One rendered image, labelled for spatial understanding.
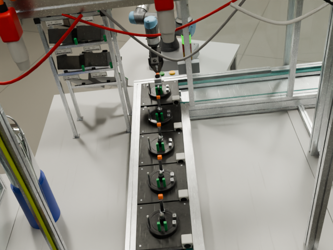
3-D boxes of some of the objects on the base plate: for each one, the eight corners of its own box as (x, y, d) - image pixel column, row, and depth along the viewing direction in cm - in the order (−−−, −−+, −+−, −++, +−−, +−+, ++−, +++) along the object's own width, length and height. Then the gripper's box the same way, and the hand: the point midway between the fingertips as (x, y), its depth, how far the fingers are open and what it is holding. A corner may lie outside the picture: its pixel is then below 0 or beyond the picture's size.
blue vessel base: (32, 205, 210) (15, 168, 193) (63, 202, 209) (47, 165, 192) (26, 231, 198) (5, 194, 181) (57, 228, 198) (40, 191, 180)
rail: (136, 93, 277) (133, 79, 270) (268, 78, 273) (269, 64, 266) (136, 97, 273) (133, 84, 266) (270, 83, 269) (271, 69, 262)
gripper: (160, 37, 247) (164, 67, 260) (145, 38, 247) (150, 69, 261) (161, 44, 240) (165, 75, 254) (145, 46, 240) (150, 76, 254)
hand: (157, 72), depth 254 cm, fingers closed
